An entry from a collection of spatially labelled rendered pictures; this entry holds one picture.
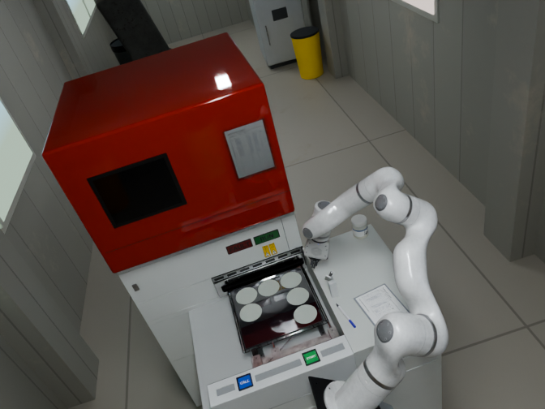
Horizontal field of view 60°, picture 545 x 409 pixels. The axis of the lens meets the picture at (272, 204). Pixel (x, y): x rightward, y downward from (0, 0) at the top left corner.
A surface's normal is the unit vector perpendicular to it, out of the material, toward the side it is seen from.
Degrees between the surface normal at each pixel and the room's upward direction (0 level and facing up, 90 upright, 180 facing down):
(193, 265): 90
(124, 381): 0
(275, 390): 90
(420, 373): 90
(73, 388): 90
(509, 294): 0
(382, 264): 0
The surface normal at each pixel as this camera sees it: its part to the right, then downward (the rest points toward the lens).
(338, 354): -0.22, -0.77
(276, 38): 0.16, 0.57
